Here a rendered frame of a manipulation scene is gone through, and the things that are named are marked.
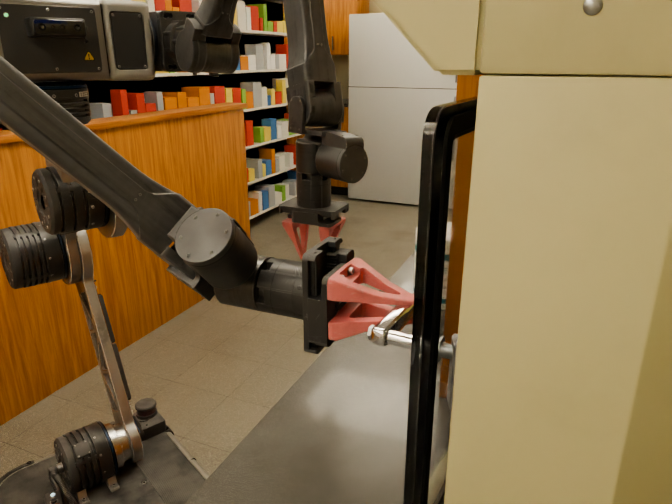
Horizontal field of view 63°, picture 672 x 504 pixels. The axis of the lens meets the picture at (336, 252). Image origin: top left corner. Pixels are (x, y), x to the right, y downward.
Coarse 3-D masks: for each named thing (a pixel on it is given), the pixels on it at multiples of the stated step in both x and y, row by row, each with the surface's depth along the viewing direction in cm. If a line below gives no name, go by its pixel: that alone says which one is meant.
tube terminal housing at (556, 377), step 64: (512, 0) 30; (576, 0) 29; (640, 0) 28; (512, 64) 31; (576, 64) 30; (640, 64) 28; (512, 128) 32; (576, 128) 30; (640, 128) 29; (512, 192) 33; (576, 192) 31; (640, 192) 30; (512, 256) 34; (576, 256) 33; (640, 256) 31; (512, 320) 35; (576, 320) 34; (640, 320) 32; (512, 384) 37; (576, 384) 35; (640, 384) 34; (448, 448) 40; (512, 448) 38; (576, 448) 36; (640, 448) 36
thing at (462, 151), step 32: (448, 224) 41; (416, 256) 38; (448, 256) 42; (416, 288) 38; (448, 288) 44; (416, 320) 39; (448, 320) 45; (416, 352) 40; (416, 384) 41; (416, 416) 42; (448, 416) 51
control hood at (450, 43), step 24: (384, 0) 32; (408, 0) 32; (432, 0) 31; (456, 0) 31; (480, 0) 31; (408, 24) 32; (432, 24) 32; (456, 24) 31; (480, 24) 31; (432, 48) 32; (456, 48) 32; (480, 48) 31; (456, 72) 32; (480, 72) 34
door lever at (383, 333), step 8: (392, 312) 48; (400, 312) 49; (408, 312) 49; (384, 320) 47; (392, 320) 47; (400, 320) 48; (408, 320) 50; (368, 328) 46; (376, 328) 46; (384, 328) 46; (392, 328) 46; (400, 328) 48; (368, 336) 46; (376, 336) 46; (384, 336) 45; (392, 336) 45; (400, 336) 45; (408, 336) 45; (376, 344) 46; (384, 344) 46; (392, 344) 46; (400, 344) 45; (408, 344) 45
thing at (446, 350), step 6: (444, 336) 44; (456, 336) 44; (444, 342) 44; (438, 348) 43; (444, 348) 43; (450, 348) 43; (438, 354) 43; (444, 354) 43; (450, 354) 43; (438, 360) 44; (450, 360) 44; (450, 366) 44; (450, 372) 44; (450, 378) 44; (450, 384) 44; (450, 390) 44; (450, 396) 44; (450, 402) 44; (450, 408) 44
